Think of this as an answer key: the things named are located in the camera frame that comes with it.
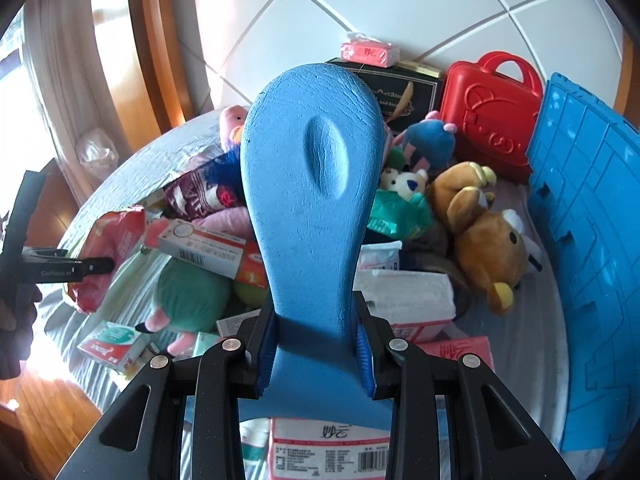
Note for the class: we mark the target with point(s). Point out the pink tissue pack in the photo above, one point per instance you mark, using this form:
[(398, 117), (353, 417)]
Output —
[(370, 52)]

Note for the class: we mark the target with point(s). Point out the green round plush toy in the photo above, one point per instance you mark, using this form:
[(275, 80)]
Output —
[(192, 295)]

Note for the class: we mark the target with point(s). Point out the blue plastic storage container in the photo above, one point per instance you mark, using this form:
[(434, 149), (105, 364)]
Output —
[(580, 220)]

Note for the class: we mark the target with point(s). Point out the small gold box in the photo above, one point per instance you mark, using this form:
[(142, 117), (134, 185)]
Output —
[(420, 68)]

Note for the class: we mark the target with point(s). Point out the white orange medicine box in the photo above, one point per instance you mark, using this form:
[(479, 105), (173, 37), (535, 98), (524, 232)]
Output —
[(210, 250)]

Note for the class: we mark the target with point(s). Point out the dark red snack bag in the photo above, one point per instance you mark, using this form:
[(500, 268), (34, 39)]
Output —
[(200, 190)]

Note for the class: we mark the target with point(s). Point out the red toy suitcase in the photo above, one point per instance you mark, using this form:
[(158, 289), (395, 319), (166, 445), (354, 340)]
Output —
[(487, 120)]

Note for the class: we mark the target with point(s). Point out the green red toothpaste box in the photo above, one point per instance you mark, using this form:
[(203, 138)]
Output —
[(112, 345)]

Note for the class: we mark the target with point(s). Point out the wooden door frame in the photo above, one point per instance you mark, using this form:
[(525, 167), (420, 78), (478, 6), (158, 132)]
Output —
[(160, 40)]

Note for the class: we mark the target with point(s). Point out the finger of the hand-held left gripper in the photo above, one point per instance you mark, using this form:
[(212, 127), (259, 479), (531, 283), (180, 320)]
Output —
[(75, 267)]

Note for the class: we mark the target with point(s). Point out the small white bear plush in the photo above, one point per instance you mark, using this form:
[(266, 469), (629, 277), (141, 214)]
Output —
[(405, 182)]

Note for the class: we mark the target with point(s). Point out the green plastic packet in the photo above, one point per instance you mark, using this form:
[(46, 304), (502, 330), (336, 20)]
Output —
[(400, 215)]

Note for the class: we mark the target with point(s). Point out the brown bear plush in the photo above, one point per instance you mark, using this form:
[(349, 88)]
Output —
[(485, 240)]

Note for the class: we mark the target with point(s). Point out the blue pig plush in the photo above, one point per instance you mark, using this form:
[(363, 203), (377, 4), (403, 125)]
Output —
[(425, 140)]

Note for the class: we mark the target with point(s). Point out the blue foam insole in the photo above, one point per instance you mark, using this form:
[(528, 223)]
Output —
[(305, 210)]

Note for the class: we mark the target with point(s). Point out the pink white tissue package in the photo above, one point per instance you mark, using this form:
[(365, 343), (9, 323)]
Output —
[(325, 452)]

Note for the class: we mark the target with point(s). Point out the pink paper packet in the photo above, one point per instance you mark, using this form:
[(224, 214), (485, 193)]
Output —
[(455, 350)]

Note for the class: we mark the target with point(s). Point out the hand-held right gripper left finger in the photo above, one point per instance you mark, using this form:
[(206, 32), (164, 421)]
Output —
[(263, 360)]

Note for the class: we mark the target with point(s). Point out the red plastic packet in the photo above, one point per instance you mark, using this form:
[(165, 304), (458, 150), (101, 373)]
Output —
[(110, 245)]

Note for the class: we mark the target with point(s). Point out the white tissue pack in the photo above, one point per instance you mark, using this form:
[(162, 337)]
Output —
[(405, 300)]

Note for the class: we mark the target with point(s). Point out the black gift box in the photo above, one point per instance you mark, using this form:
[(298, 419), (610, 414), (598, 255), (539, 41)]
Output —
[(400, 97)]

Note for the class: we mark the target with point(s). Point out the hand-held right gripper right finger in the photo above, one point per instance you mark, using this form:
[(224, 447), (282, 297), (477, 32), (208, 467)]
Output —
[(365, 360)]

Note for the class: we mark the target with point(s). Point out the clear plastic bag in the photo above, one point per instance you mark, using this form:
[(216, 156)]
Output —
[(97, 152)]

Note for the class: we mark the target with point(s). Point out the white curtain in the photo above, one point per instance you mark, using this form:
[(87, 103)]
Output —
[(45, 85)]

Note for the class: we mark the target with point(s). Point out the pink pig plush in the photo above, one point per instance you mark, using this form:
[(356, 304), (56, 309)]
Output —
[(232, 125)]

